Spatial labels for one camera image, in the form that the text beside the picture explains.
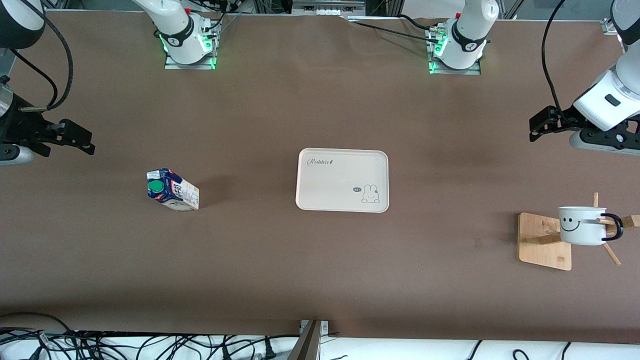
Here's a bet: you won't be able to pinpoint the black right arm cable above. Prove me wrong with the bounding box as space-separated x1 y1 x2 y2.
7 12 75 112

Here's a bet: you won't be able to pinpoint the cream rabbit print tray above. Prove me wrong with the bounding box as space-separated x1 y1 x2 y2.
295 148 390 214

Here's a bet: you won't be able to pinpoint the wooden mug tree stand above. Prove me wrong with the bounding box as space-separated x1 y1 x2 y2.
518 192 640 272

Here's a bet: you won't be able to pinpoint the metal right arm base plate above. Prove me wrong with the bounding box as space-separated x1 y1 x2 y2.
164 50 217 70

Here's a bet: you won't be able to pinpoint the white smiley face mug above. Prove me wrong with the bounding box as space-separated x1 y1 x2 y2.
558 206 624 246

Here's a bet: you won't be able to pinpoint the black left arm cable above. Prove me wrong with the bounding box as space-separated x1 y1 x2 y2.
541 0 577 126

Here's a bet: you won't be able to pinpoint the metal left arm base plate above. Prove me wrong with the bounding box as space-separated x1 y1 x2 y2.
428 59 482 76

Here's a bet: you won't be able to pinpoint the long black base cable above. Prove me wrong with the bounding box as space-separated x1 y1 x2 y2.
346 19 441 44

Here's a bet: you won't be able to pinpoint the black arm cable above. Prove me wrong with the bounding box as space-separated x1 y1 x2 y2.
7 12 75 112
541 0 577 126

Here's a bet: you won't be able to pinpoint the metal post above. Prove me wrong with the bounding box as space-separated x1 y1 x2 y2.
287 320 322 360

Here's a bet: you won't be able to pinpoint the short black base cable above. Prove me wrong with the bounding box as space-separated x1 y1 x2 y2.
397 14 447 32

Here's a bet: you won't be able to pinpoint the blue white milk carton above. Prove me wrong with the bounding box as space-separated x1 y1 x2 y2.
146 168 200 212

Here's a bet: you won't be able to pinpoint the black cables at right base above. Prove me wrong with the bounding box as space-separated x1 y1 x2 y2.
202 0 244 39

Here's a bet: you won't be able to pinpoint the grey power strip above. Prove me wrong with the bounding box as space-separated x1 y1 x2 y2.
292 0 366 19

